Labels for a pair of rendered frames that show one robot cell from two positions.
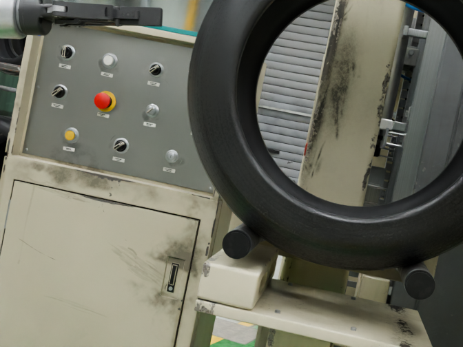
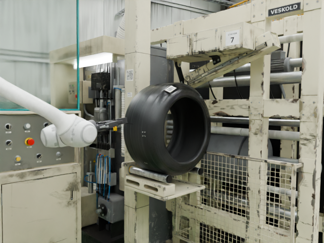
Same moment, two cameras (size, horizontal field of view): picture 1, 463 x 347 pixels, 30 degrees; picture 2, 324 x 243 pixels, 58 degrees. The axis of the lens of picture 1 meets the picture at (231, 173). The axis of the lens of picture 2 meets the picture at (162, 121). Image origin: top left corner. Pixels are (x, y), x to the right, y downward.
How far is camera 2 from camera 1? 1.33 m
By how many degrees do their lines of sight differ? 52
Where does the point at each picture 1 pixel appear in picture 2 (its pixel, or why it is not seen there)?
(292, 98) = not seen: outside the picture
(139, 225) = (57, 182)
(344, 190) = not seen: hidden behind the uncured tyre
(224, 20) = (158, 120)
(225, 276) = (168, 188)
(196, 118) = (153, 149)
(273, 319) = (179, 194)
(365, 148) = not seen: hidden behind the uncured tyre
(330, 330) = (188, 190)
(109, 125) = (33, 150)
